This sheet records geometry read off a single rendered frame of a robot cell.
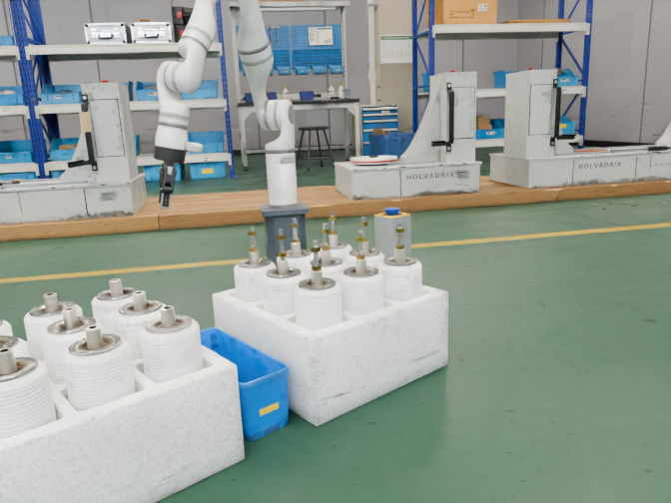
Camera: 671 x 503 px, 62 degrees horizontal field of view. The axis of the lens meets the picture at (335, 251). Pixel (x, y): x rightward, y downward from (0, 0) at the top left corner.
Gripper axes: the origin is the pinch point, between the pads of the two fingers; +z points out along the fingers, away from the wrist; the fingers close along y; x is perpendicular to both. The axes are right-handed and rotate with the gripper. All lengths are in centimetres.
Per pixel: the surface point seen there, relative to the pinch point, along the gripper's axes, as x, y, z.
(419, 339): 54, 44, 17
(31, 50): -103, -458, -66
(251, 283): 18.8, 26.5, 12.0
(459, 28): 297, -394, -170
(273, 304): 21.7, 36.6, 13.5
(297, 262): 29.9, 22.7, 7.0
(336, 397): 33, 52, 27
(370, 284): 39, 45, 5
